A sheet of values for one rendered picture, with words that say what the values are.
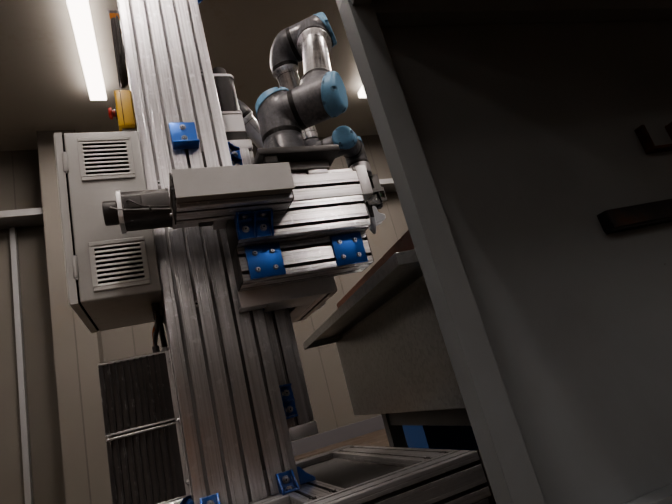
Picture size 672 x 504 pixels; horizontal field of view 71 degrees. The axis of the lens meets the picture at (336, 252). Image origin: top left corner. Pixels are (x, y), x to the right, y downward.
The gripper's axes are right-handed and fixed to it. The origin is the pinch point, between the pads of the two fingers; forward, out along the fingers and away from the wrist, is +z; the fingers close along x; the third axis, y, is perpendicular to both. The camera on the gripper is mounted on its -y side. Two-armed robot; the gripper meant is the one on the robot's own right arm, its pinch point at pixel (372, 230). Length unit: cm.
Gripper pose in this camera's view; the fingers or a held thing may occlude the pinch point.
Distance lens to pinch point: 158.9
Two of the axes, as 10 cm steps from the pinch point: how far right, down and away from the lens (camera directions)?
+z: 2.5, 9.3, -2.8
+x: -2.3, 3.4, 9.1
